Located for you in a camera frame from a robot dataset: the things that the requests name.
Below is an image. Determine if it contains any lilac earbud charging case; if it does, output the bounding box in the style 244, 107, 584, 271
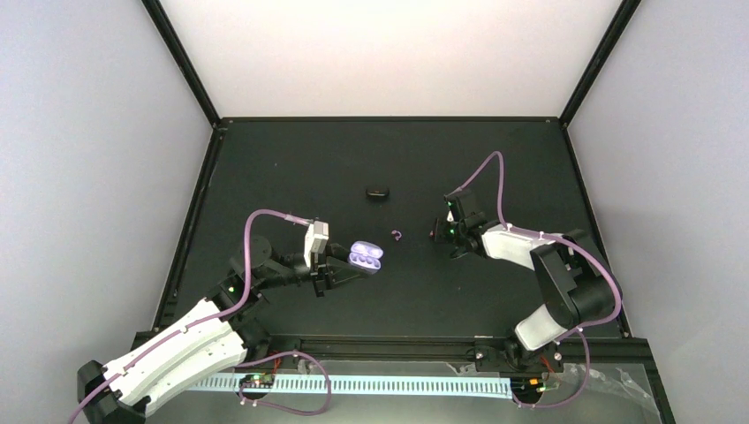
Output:
347, 241, 384, 274

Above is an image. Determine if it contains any black earbud charging case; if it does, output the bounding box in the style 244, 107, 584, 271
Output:
365, 185, 390, 202

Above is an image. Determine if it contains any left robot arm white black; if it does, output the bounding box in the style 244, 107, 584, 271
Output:
77, 236, 384, 423

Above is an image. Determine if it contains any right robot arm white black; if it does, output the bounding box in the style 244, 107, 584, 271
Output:
430, 189, 622, 370

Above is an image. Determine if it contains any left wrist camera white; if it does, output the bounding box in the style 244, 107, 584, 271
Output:
303, 221, 329, 268

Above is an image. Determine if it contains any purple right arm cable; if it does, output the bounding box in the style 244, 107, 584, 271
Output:
447, 150, 624, 341

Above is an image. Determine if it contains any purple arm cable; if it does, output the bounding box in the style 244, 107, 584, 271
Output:
67, 209, 314, 424
447, 150, 624, 341

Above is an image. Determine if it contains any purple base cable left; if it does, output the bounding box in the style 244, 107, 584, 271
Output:
237, 350, 334, 417

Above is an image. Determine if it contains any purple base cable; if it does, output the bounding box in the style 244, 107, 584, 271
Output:
237, 350, 334, 417
511, 330, 592, 410

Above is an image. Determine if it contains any white slotted cable duct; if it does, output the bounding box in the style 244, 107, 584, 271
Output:
189, 373, 512, 399

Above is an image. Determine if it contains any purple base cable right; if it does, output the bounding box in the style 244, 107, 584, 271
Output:
511, 330, 592, 410

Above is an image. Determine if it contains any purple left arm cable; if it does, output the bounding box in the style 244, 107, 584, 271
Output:
67, 209, 314, 424

